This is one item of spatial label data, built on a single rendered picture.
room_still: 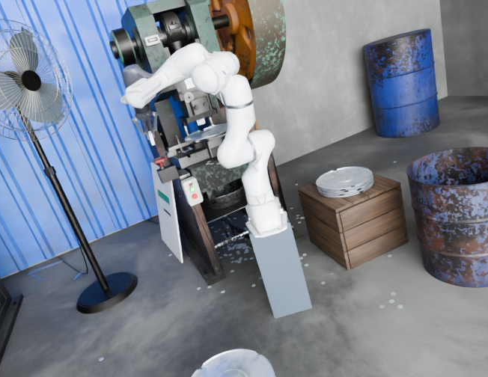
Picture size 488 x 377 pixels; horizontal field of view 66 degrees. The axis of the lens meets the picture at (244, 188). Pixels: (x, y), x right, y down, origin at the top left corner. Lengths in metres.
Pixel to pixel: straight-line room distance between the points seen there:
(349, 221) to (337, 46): 2.55
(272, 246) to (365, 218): 0.55
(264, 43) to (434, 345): 1.51
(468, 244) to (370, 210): 0.46
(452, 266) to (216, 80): 1.22
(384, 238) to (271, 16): 1.24
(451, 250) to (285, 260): 0.68
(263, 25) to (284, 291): 1.27
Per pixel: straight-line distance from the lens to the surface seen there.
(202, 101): 2.15
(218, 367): 1.38
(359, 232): 1.96
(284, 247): 1.64
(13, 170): 3.38
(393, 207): 2.04
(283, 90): 3.79
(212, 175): 2.08
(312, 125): 3.97
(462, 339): 1.66
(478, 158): 2.00
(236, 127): 1.46
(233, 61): 1.50
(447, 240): 1.76
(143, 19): 2.10
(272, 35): 2.03
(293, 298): 1.78
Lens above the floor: 1.15
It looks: 20 degrees down
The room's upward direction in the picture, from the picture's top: 16 degrees counter-clockwise
